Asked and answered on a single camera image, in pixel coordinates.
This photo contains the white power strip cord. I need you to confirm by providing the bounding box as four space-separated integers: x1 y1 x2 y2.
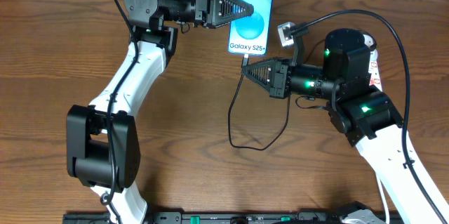
375 173 391 224

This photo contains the white power strip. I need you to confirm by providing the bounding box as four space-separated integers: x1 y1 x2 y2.
361 31 382 91

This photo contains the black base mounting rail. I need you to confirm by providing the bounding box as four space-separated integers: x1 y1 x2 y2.
62 210 404 224

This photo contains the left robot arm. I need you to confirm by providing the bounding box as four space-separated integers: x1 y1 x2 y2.
66 0 254 223

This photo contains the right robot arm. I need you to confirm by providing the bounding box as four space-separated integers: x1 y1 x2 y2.
242 29 448 223

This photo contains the Samsung Galaxy smartphone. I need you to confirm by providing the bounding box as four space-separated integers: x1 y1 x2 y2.
228 0 273 56

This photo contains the black USB charging cable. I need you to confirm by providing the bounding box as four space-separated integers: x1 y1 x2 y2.
227 53 329 152

